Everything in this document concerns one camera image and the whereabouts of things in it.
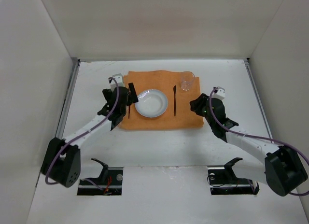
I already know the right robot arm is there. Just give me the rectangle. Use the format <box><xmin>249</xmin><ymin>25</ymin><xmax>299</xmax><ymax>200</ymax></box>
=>
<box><xmin>190</xmin><ymin>93</ymin><xmax>309</xmax><ymax>196</ymax></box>

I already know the white bowl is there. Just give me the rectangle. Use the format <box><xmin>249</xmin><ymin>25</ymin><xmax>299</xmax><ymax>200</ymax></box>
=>
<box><xmin>135</xmin><ymin>89</ymin><xmax>169</xmax><ymax>118</ymax></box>

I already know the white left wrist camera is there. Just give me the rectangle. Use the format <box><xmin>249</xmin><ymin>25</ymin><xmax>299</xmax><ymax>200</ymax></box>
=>
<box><xmin>109</xmin><ymin>73</ymin><xmax>125</xmax><ymax>90</ymax></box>

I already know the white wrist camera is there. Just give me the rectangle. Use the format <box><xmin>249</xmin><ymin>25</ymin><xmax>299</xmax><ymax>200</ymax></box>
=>
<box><xmin>109</xmin><ymin>73</ymin><xmax>125</xmax><ymax>90</ymax></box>
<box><xmin>212</xmin><ymin>87</ymin><xmax>225</xmax><ymax>100</ymax></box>

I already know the clear plastic cup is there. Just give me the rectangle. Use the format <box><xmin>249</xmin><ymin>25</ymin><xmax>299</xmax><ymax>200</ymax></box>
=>
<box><xmin>181</xmin><ymin>71</ymin><xmax>195</xmax><ymax>91</ymax></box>

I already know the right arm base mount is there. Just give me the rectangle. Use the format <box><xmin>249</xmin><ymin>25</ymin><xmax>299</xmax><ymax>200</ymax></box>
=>
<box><xmin>207</xmin><ymin>166</ymin><xmax>260</xmax><ymax>196</ymax></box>

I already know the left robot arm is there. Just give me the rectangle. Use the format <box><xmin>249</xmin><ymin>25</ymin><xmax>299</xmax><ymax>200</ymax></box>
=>
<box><xmin>41</xmin><ymin>77</ymin><xmax>139</xmax><ymax>188</ymax></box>

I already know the right aluminium frame rail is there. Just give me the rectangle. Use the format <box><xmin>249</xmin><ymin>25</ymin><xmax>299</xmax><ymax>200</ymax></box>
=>
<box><xmin>244</xmin><ymin>58</ymin><xmax>272</xmax><ymax>138</ymax></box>

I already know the aluminium frame rail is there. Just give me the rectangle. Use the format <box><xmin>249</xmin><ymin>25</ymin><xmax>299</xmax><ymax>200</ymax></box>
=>
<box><xmin>55</xmin><ymin>57</ymin><xmax>80</xmax><ymax>139</ymax></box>
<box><xmin>244</xmin><ymin>58</ymin><xmax>272</xmax><ymax>138</ymax></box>

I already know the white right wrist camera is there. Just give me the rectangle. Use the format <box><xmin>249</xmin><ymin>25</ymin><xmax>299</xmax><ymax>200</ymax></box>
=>
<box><xmin>212</xmin><ymin>87</ymin><xmax>225</xmax><ymax>100</ymax></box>

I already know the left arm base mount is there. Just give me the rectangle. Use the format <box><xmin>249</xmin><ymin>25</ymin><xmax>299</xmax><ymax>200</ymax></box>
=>
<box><xmin>77</xmin><ymin>168</ymin><xmax>124</xmax><ymax>196</ymax></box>

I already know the left aluminium frame rail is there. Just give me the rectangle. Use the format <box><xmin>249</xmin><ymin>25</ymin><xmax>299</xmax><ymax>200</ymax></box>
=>
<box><xmin>55</xmin><ymin>57</ymin><xmax>80</xmax><ymax>139</ymax></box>

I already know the black plastic knife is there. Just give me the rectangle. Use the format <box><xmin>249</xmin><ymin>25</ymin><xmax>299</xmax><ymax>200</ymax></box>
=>
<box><xmin>173</xmin><ymin>85</ymin><xmax>177</xmax><ymax>117</ymax></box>

